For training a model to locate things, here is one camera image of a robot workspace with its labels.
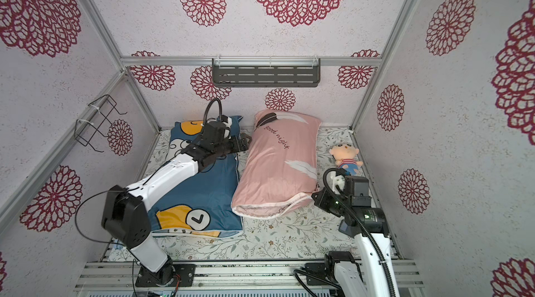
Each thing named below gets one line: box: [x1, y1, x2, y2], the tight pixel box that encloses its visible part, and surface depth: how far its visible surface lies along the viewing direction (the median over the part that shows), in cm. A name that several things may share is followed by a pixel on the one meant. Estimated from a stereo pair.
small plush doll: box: [328, 135, 364, 176], surface depth 104 cm
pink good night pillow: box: [231, 109, 322, 219], surface depth 87 cm
